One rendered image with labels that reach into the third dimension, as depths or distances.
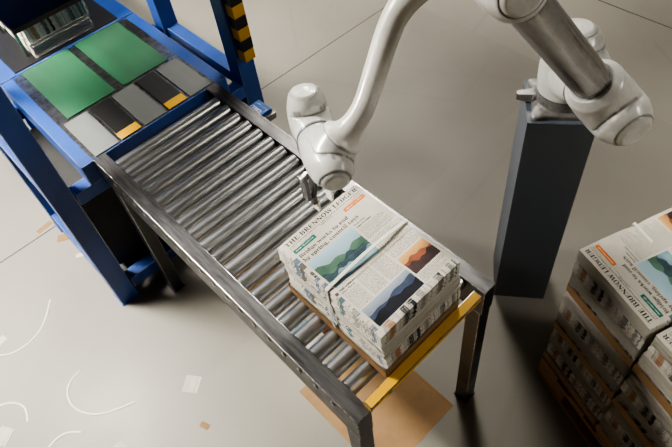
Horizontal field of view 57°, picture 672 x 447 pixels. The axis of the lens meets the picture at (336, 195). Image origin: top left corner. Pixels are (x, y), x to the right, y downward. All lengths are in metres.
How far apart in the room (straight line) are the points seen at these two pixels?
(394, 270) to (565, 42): 0.65
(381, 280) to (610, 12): 3.02
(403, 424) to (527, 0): 1.67
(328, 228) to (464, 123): 1.85
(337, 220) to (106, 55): 1.52
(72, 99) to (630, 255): 2.06
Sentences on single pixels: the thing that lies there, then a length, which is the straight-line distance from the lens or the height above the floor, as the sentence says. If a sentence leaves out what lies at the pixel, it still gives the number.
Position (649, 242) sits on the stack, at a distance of 1.95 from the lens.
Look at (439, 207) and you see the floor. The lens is 2.96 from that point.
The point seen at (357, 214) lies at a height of 1.03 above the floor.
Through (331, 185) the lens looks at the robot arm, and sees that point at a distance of 1.42.
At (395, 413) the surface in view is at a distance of 2.47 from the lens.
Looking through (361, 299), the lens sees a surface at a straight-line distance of 1.50.
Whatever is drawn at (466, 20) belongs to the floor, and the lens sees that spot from 4.06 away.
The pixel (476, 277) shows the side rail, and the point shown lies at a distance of 1.81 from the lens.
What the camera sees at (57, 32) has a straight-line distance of 2.98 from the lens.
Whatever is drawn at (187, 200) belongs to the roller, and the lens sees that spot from 2.10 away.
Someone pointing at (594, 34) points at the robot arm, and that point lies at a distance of 1.83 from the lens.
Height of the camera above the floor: 2.32
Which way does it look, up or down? 50 degrees down
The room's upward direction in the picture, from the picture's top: 9 degrees counter-clockwise
